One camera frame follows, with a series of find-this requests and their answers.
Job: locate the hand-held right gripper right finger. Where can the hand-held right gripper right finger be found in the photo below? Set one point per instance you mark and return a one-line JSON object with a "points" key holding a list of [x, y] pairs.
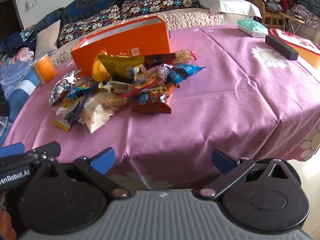
{"points": [[222, 161]]}

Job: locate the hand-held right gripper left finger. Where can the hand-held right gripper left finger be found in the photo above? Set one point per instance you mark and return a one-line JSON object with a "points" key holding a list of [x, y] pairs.
{"points": [[103, 160]]}

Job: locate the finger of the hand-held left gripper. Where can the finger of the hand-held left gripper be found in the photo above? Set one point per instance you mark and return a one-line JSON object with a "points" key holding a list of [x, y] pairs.
{"points": [[11, 149], [48, 150]]}

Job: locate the yellow white snack packet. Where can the yellow white snack packet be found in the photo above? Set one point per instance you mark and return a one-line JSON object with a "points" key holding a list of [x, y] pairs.
{"points": [[63, 112]]}

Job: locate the white clear bread packet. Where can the white clear bread packet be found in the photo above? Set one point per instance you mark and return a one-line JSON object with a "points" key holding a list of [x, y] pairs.
{"points": [[100, 112]]}

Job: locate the silver snack packet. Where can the silver snack packet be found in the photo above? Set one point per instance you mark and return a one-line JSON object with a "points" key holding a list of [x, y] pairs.
{"points": [[60, 87]]}

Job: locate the blue orange snack packet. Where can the blue orange snack packet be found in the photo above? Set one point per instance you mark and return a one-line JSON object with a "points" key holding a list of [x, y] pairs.
{"points": [[82, 87]]}

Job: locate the cream biscuit packet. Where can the cream biscuit packet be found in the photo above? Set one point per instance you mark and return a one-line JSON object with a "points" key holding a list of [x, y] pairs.
{"points": [[117, 87]]}

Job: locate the brown chocolate cookie packet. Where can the brown chocolate cookie packet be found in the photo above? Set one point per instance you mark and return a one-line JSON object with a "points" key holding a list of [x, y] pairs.
{"points": [[152, 101]]}

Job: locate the yellow orange clear packet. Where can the yellow orange clear packet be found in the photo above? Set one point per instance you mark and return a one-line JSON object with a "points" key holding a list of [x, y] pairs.
{"points": [[98, 72]]}

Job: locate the red clear cracker packet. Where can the red clear cracker packet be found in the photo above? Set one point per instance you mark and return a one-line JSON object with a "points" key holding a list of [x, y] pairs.
{"points": [[150, 77]]}

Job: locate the blue cookie packet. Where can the blue cookie packet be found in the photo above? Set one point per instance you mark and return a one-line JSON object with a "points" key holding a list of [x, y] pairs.
{"points": [[186, 71]]}

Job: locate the clear biscuit packet red ends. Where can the clear biscuit packet red ends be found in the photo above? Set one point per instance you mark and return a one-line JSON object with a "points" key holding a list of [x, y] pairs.
{"points": [[183, 56]]}

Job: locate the dark brown bar wrapper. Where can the dark brown bar wrapper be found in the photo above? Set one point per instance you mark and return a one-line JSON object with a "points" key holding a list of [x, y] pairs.
{"points": [[160, 58]]}

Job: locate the orange cardboard box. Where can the orange cardboard box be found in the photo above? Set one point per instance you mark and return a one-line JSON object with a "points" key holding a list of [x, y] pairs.
{"points": [[117, 41]]}

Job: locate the blue white striped cloth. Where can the blue white striped cloth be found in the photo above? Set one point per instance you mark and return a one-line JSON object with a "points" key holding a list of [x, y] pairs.
{"points": [[17, 87]]}

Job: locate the purple floral tablecloth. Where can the purple floral tablecloth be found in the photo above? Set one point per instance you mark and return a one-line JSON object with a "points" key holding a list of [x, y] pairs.
{"points": [[225, 92]]}

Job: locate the orange cylindrical can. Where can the orange cylindrical can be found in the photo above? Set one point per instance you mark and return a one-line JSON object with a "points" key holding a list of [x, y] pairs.
{"points": [[45, 68]]}

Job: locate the pile of clothes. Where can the pile of clothes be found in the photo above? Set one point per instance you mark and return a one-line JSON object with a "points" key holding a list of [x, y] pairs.
{"points": [[15, 45]]}

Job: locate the beige pillow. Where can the beige pillow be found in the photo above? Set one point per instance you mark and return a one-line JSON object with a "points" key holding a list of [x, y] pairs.
{"points": [[47, 40]]}

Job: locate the floral daisy cushion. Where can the floral daisy cushion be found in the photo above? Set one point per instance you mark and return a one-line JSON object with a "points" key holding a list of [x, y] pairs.
{"points": [[87, 27], [160, 3]]}

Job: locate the long black box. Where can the long black box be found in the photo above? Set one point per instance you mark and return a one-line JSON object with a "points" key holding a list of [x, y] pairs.
{"points": [[281, 46]]}

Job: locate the teal tissue pack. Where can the teal tissue pack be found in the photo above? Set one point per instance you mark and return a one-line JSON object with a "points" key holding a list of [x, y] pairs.
{"points": [[252, 27]]}

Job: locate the red white flat box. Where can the red white flat box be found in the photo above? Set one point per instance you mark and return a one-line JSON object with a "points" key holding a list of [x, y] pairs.
{"points": [[305, 45]]}

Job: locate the wooden chair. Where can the wooden chair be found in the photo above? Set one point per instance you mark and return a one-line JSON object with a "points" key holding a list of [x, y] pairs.
{"points": [[272, 17]]}

